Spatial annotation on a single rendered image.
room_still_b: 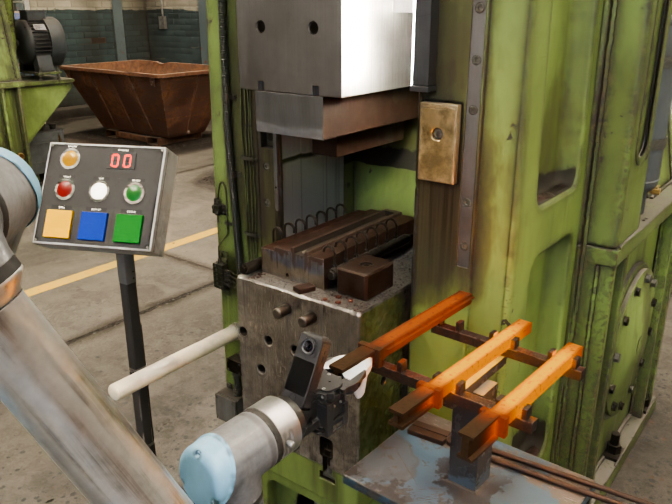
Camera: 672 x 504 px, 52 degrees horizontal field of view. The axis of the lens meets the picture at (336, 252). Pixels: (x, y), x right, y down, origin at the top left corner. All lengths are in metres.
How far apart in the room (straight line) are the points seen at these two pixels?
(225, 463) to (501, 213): 0.83
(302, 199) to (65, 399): 1.25
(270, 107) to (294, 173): 0.31
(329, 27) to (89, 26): 9.48
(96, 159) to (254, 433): 1.13
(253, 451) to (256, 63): 0.94
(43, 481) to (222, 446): 1.77
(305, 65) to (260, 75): 0.14
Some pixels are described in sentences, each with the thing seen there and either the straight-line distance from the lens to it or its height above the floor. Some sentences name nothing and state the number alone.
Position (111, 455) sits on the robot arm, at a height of 1.09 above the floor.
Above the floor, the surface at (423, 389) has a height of 0.95.
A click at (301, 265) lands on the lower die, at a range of 1.66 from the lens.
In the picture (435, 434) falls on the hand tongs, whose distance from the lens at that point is 1.53.
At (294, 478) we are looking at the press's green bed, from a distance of 1.90.
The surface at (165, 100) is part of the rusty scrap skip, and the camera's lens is 7.95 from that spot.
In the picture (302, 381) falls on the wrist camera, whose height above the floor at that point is 1.01.
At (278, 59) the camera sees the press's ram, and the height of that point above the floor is 1.44.
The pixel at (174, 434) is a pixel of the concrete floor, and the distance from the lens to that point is 2.80.
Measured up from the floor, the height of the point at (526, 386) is 0.95.
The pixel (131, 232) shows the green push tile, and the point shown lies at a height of 1.00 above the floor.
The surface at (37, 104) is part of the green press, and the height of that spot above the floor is 0.71.
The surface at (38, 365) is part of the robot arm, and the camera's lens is 0.78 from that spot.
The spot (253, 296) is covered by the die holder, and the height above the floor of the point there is 0.87.
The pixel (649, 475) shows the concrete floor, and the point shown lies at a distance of 2.76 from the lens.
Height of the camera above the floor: 1.55
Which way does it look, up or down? 20 degrees down
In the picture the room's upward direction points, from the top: straight up
